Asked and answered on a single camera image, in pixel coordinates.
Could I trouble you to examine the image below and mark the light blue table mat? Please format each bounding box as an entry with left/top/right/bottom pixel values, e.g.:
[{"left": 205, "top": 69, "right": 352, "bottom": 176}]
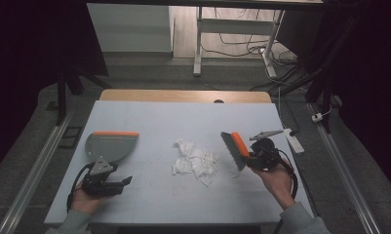
[{"left": 44, "top": 99, "right": 316, "bottom": 226}]

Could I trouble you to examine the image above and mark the black metal stand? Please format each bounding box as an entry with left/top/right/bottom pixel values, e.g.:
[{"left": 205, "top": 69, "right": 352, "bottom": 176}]
[
  {"left": 270, "top": 16, "right": 360, "bottom": 135},
  {"left": 55, "top": 69, "right": 113, "bottom": 127}
]

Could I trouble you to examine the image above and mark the white desk frame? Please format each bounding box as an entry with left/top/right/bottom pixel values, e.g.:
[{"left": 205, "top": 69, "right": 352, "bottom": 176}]
[{"left": 192, "top": 6, "right": 286, "bottom": 79}]

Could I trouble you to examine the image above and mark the grey dustpan with orange edge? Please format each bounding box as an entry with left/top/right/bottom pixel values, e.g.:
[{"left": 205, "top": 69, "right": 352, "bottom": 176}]
[{"left": 85, "top": 131, "right": 140, "bottom": 164}]

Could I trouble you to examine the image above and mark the aluminium rail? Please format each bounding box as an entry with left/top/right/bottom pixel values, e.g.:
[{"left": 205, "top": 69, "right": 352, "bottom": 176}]
[
  {"left": 0, "top": 108, "right": 75, "bottom": 234},
  {"left": 308, "top": 102, "right": 382, "bottom": 234}
]

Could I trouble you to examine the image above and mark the person's right hand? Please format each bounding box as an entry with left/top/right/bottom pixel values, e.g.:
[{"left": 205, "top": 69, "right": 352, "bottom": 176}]
[{"left": 250, "top": 162, "right": 296, "bottom": 211}]

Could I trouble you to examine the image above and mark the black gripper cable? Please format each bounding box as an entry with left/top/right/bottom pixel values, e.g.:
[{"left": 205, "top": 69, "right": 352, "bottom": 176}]
[
  {"left": 65, "top": 162, "right": 97, "bottom": 213},
  {"left": 275, "top": 149, "right": 299, "bottom": 199}
]

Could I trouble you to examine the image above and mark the person's left hand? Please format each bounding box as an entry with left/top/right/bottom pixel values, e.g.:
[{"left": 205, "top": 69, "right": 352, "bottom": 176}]
[{"left": 70, "top": 183, "right": 111, "bottom": 215}]

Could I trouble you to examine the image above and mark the tangle of black floor cables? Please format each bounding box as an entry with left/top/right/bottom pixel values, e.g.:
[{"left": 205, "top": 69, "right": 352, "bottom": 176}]
[{"left": 201, "top": 8, "right": 303, "bottom": 93}]

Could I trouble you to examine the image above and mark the white power strip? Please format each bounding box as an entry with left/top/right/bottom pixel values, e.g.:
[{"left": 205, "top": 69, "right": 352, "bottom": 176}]
[{"left": 283, "top": 128, "right": 305, "bottom": 154}]

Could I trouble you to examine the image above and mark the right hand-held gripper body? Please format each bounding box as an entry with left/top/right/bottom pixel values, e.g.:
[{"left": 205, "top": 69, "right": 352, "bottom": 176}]
[{"left": 249, "top": 130, "right": 285, "bottom": 172}]

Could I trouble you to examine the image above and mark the white cabinet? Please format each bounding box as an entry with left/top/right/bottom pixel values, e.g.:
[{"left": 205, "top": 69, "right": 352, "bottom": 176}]
[{"left": 86, "top": 3, "right": 176, "bottom": 53}]

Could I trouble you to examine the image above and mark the black rectangular floor frame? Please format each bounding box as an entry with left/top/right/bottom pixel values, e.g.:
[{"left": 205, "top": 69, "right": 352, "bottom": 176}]
[{"left": 58, "top": 126, "right": 84, "bottom": 150}]

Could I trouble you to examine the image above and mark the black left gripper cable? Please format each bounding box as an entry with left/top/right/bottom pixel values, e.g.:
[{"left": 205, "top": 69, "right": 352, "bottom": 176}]
[{"left": 65, "top": 162, "right": 97, "bottom": 213}]

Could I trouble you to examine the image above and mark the black power strip cable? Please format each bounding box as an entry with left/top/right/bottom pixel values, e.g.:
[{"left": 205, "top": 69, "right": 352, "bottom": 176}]
[{"left": 278, "top": 87, "right": 300, "bottom": 137}]

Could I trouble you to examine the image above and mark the small white adapter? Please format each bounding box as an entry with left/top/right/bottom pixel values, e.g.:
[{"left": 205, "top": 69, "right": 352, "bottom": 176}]
[{"left": 311, "top": 106, "right": 333, "bottom": 124}]

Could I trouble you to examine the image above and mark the pile of white paper scraps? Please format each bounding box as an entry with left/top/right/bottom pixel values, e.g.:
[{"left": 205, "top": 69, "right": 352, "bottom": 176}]
[{"left": 172, "top": 137, "right": 241, "bottom": 187}]

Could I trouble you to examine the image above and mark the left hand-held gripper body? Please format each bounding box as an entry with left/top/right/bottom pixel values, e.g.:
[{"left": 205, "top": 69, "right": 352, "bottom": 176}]
[{"left": 82, "top": 157, "right": 116, "bottom": 198}]

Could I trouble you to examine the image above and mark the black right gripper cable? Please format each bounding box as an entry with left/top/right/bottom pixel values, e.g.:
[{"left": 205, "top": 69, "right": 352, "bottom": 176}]
[{"left": 275, "top": 149, "right": 299, "bottom": 199}]

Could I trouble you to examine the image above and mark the dark curtain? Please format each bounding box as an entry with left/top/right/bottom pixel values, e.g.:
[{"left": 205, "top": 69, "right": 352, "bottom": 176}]
[
  {"left": 323, "top": 0, "right": 391, "bottom": 196},
  {"left": 0, "top": 0, "right": 109, "bottom": 178}
]

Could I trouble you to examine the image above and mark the orange brush with grey bristles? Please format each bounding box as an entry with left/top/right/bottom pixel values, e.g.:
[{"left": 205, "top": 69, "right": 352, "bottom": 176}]
[{"left": 219, "top": 131, "right": 252, "bottom": 172}]

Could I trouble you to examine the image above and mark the wooden table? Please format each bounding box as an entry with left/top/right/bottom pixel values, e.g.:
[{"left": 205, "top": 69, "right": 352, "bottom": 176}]
[{"left": 98, "top": 89, "right": 273, "bottom": 104}]

